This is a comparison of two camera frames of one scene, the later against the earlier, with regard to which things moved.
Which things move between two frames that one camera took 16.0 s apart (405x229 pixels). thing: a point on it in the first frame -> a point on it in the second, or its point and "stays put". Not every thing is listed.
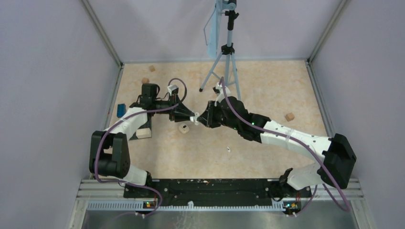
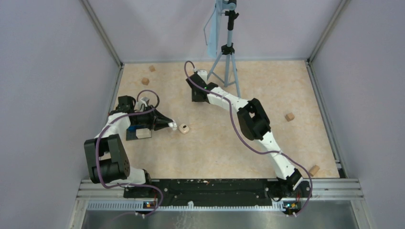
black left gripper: x=182 y=113 -> x=157 y=120
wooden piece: x=183 y=128 stays put
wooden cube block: x=290 y=117 stays put
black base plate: x=213 y=191 stays put
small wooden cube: x=145 y=80 stays put
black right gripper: x=207 y=118 -> x=194 y=98
